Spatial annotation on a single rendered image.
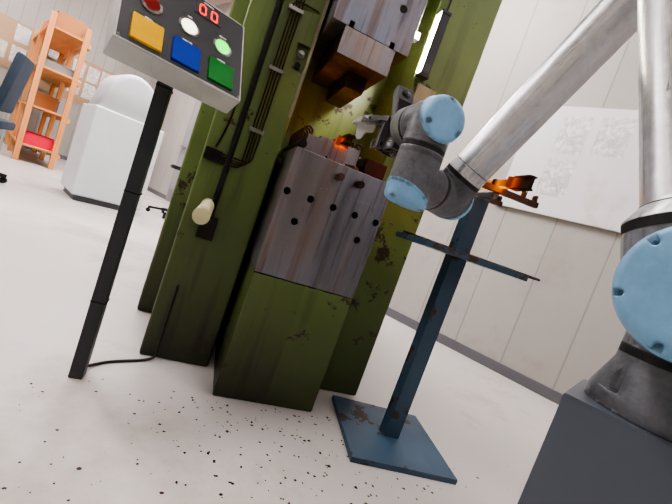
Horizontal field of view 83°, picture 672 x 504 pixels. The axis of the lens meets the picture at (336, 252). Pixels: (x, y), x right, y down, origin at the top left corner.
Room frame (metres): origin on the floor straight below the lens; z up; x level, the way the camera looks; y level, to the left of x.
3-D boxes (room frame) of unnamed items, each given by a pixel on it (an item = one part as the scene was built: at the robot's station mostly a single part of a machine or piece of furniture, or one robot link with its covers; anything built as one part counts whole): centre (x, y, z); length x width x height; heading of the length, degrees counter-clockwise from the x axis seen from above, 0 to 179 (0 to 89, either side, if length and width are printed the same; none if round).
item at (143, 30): (0.97, 0.62, 1.01); 0.07 x 0.05 x 0.07; 134
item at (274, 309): (1.62, 0.15, 0.23); 0.56 x 0.38 x 0.47; 19
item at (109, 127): (4.37, 2.77, 0.73); 0.74 x 0.66 x 1.46; 140
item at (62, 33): (6.41, 5.46, 1.10); 2.43 x 0.65 x 2.20; 49
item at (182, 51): (1.04, 0.55, 1.01); 0.07 x 0.05 x 0.07; 134
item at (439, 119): (0.79, -0.09, 0.97); 0.12 x 0.09 x 0.10; 18
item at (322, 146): (1.59, 0.20, 0.96); 0.42 x 0.20 x 0.09; 19
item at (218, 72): (1.11, 0.48, 1.01); 0.07 x 0.05 x 0.07; 134
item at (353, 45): (1.59, 0.20, 1.32); 0.42 x 0.20 x 0.10; 19
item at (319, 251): (1.62, 0.15, 0.69); 0.56 x 0.38 x 0.45; 19
